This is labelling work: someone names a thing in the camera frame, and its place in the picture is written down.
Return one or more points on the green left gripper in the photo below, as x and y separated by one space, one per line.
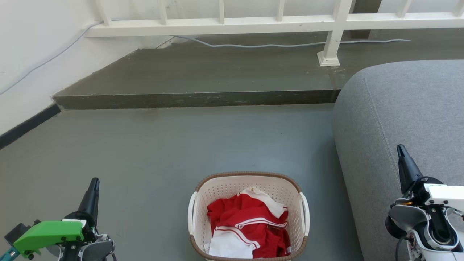
47 233

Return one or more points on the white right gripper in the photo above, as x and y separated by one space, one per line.
444 197

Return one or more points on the cream perforated laundry basket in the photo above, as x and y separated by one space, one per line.
224 192

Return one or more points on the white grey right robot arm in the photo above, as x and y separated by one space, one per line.
431 232

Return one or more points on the grey fabric sofa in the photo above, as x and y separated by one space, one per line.
409 108

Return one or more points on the black baseboard strip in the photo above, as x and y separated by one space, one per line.
29 125

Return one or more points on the red garment with white trim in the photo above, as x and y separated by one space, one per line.
253 217

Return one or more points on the dark pillar behind railing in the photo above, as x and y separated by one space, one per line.
364 14

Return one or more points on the grey concrete raised step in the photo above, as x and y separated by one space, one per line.
203 74

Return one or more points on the white wooden railing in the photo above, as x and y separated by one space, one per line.
253 22

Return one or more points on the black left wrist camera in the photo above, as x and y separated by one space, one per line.
20 232

